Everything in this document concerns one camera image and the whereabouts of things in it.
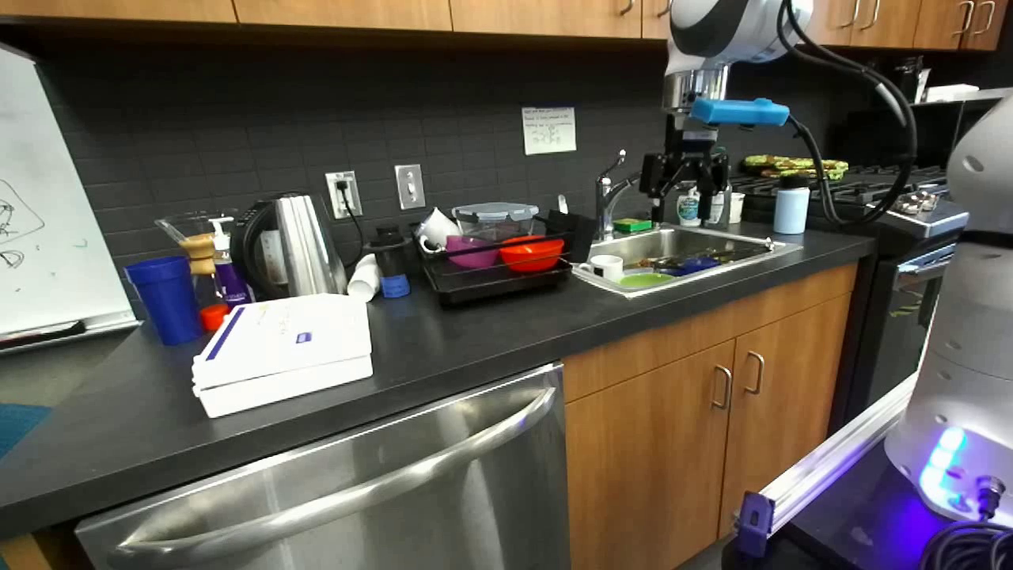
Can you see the stainless steel dishwasher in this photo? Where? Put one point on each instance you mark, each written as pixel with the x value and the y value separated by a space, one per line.
pixel 467 484

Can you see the stainless steel sink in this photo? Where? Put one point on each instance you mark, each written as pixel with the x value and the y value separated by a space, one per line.
pixel 689 256

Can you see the white mug in sink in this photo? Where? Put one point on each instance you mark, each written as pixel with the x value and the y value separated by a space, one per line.
pixel 609 269

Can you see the white first aid box lid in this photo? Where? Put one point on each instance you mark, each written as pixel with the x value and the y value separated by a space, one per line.
pixel 284 337

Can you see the black gas stove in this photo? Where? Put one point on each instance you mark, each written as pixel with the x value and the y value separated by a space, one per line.
pixel 895 289

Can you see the purple soap bottle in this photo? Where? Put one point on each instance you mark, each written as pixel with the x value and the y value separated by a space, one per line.
pixel 231 289

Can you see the hand soap pump bottle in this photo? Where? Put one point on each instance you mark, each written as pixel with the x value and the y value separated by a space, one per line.
pixel 689 203

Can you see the white wall outlet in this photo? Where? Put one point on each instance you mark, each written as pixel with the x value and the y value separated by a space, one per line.
pixel 344 194

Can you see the wooden upper cabinets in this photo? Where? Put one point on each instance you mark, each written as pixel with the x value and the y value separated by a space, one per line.
pixel 838 25

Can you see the white first aid box base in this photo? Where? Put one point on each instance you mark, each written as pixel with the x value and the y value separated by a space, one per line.
pixel 276 389

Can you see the red bowl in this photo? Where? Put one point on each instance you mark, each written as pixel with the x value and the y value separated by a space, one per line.
pixel 530 256

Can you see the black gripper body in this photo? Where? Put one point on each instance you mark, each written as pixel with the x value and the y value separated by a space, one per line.
pixel 691 154

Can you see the white light switch plate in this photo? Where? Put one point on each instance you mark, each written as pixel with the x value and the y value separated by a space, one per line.
pixel 409 185

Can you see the glass jar with cork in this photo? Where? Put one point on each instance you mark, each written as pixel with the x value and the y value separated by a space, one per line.
pixel 193 236

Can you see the stainless steel electric kettle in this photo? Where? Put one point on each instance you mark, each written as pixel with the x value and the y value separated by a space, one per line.
pixel 306 253

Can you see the purple bowl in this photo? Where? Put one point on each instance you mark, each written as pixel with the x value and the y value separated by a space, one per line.
pixel 468 253

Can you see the green sponge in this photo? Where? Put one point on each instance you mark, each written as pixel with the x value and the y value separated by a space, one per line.
pixel 633 225

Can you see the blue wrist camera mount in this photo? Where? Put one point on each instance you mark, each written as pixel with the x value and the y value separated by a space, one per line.
pixel 736 113

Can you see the light blue canister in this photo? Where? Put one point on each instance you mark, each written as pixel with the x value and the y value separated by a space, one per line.
pixel 793 211

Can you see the blue floor mat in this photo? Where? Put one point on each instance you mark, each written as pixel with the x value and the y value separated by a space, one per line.
pixel 18 424

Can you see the white plastic cup lying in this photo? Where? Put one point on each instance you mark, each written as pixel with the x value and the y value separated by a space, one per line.
pixel 365 281

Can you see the wooden base cabinet doors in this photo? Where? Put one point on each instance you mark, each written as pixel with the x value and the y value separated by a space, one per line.
pixel 668 430

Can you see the whiteboard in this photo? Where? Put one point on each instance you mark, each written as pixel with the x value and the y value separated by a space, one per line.
pixel 56 269

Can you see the chrome faucet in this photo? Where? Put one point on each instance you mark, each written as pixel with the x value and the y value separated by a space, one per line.
pixel 604 194

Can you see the black dish rack tray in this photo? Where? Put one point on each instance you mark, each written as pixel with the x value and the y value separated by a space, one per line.
pixel 471 288

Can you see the white paper wall notice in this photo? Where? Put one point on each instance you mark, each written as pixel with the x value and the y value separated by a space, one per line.
pixel 548 131

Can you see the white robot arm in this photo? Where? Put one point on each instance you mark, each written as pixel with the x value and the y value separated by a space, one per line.
pixel 702 44

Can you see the blue plastic cup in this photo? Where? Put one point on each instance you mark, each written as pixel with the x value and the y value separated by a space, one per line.
pixel 169 300

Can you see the aluminium rail with blue cap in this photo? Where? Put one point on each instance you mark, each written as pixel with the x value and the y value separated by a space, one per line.
pixel 768 511

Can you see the green bowl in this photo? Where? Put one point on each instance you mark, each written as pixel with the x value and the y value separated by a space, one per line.
pixel 644 281

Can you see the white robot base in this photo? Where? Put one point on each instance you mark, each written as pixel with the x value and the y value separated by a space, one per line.
pixel 957 433

